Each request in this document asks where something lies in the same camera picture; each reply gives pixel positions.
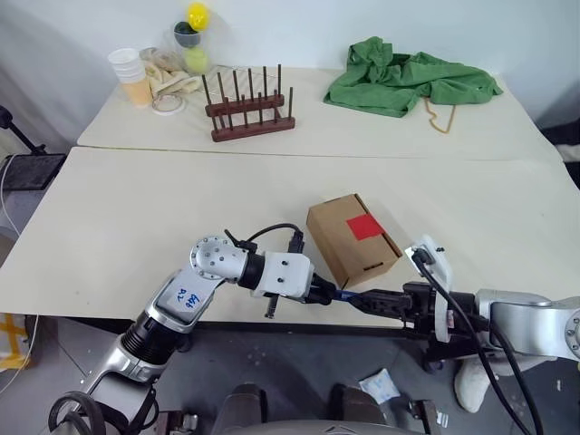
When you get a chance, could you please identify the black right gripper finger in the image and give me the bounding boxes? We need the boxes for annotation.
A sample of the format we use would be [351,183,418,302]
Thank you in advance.
[356,301,410,322]
[361,289,410,305]

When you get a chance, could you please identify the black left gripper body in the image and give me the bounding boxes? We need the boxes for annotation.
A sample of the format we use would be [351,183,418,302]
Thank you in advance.
[304,271,324,306]

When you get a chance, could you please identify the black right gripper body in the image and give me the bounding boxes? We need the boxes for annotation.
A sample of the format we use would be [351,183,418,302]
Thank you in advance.
[400,280,439,330]

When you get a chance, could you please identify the brown cardboard box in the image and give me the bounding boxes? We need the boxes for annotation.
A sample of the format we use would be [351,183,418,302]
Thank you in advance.
[306,192,404,291]

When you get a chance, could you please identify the red tape piece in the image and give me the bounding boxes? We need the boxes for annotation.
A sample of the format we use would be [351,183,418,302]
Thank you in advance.
[345,213,384,241]

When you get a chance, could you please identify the white tape roll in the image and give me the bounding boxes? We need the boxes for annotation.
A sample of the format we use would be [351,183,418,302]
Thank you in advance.
[150,93,189,117]

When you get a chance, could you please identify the white box with yellow tape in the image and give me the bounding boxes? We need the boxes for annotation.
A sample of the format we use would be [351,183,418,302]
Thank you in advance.
[0,312,35,371]

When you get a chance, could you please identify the white paper packet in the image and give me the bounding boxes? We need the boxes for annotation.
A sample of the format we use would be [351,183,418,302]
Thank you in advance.
[358,367,402,406]

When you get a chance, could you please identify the white shoe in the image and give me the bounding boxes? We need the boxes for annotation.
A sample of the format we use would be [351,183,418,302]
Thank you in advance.
[453,359,496,414]

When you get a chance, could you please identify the dark rounded shape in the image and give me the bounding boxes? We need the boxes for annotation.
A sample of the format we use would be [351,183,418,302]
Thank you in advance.
[211,382,269,435]
[327,382,387,428]

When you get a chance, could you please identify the dark wooden peg rack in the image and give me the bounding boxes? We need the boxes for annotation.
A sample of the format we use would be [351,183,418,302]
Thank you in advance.
[200,63,297,144]

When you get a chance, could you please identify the crumpled green cloth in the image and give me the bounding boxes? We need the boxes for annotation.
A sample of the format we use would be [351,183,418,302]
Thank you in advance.
[322,36,505,121]

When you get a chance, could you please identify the beige crumpled cloth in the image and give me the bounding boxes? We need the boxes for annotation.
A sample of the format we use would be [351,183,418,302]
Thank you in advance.
[140,46,203,98]

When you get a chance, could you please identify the yellow-green tennis ball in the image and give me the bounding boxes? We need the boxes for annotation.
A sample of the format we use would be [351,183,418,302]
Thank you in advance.
[182,46,210,76]

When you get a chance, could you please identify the stacked paper cups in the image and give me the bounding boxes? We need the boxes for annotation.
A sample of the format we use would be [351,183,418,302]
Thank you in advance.
[107,47,153,110]

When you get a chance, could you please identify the clear plastic tube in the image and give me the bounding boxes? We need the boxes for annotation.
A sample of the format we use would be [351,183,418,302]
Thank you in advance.
[171,3,217,79]

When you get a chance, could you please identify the yellow ball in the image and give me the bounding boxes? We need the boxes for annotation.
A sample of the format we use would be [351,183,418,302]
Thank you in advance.
[186,1,211,34]

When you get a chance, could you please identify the black floor mat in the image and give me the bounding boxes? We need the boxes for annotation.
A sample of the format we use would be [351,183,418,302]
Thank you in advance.
[3,152,69,192]

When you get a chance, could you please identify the black stand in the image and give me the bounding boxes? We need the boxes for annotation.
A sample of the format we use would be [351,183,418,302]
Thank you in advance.
[0,105,49,156]

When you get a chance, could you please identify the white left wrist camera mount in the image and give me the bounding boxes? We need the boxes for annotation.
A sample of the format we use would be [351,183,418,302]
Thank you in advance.
[250,249,317,304]

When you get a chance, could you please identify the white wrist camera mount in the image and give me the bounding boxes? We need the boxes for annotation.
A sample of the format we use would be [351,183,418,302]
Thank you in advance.
[250,249,317,304]
[404,234,455,344]

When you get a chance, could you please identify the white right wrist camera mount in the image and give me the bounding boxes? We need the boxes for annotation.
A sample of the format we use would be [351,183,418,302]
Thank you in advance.
[404,234,455,344]

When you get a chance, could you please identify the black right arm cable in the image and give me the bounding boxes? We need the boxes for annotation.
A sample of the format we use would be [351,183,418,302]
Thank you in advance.
[412,247,544,435]

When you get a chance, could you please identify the gold chain necklace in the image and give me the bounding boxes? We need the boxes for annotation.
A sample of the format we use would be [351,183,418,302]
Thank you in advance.
[422,96,456,135]

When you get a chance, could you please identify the thin metal wire rack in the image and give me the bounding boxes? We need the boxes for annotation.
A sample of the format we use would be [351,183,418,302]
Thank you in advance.
[198,63,285,103]

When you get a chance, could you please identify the thin white cable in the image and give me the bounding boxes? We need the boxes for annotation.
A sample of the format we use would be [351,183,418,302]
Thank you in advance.
[0,153,22,237]

